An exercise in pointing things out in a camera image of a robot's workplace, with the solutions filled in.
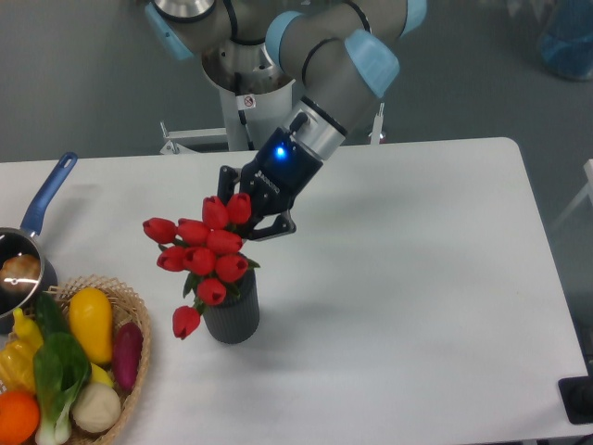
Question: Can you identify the blue transparent container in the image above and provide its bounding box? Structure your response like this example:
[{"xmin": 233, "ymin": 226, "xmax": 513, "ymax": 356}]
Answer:
[{"xmin": 537, "ymin": 0, "xmax": 592, "ymax": 82}]

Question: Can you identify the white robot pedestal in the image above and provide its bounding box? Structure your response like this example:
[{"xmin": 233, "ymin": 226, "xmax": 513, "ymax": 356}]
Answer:
[{"xmin": 159, "ymin": 45, "xmax": 386, "ymax": 156}]

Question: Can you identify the orange fruit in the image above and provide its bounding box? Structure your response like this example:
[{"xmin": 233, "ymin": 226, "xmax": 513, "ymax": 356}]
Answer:
[{"xmin": 1, "ymin": 390, "xmax": 40, "ymax": 444}]

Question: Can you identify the yellow bell pepper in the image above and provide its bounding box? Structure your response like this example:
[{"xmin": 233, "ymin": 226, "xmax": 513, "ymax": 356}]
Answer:
[{"xmin": 1, "ymin": 340, "xmax": 36, "ymax": 395}]

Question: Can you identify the black device at edge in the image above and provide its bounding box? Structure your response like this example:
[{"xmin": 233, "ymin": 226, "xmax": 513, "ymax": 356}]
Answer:
[{"xmin": 558, "ymin": 376, "xmax": 592, "ymax": 425}]

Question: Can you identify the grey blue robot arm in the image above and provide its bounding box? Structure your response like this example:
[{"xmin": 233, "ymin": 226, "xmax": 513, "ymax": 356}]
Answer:
[{"xmin": 145, "ymin": 1, "xmax": 427, "ymax": 240}]

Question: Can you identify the blue handled saucepan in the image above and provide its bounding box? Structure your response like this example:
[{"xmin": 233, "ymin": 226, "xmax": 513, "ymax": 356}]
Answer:
[{"xmin": 1, "ymin": 152, "xmax": 78, "ymax": 335}]

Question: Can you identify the purple eggplant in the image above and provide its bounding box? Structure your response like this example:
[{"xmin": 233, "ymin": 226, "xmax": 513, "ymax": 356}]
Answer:
[{"xmin": 112, "ymin": 322, "xmax": 144, "ymax": 392}]

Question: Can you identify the beige garlic bulb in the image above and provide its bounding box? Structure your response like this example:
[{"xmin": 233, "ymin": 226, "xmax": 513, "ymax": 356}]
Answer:
[{"xmin": 72, "ymin": 383, "xmax": 121, "ymax": 433}]

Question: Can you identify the dark grey ribbed vase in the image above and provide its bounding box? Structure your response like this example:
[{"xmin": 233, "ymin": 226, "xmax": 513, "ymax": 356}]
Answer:
[{"xmin": 197, "ymin": 253, "xmax": 259, "ymax": 344}]

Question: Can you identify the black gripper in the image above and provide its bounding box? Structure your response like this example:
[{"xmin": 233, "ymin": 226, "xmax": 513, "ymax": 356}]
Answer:
[{"xmin": 217, "ymin": 128, "xmax": 322, "ymax": 241}]

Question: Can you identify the woven bamboo basket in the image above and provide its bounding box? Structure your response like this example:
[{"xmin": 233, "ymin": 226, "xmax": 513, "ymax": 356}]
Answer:
[{"xmin": 47, "ymin": 275, "xmax": 151, "ymax": 444}]

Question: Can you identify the yellow squash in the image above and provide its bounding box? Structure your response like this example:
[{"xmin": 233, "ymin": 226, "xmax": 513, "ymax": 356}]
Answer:
[{"xmin": 69, "ymin": 287, "xmax": 113, "ymax": 365}]

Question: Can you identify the red tulip bouquet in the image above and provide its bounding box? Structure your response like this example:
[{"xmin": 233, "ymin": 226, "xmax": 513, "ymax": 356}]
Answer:
[{"xmin": 143, "ymin": 193, "xmax": 259, "ymax": 339}]

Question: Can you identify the green bok choy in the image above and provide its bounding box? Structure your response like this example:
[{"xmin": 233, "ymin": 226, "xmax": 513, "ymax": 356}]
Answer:
[{"xmin": 33, "ymin": 333, "xmax": 91, "ymax": 444}]

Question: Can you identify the brown bun in pot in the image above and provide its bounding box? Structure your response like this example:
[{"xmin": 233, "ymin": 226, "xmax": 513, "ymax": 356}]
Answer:
[{"xmin": 1, "ymin": 254, "xmax": 41, "ymax": 295}]

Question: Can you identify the white frame at right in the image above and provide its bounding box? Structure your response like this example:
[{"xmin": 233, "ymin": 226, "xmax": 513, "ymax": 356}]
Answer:
[{"xmin": 551, "ymin": 159, "xmax": 592, "ymax": 231}]

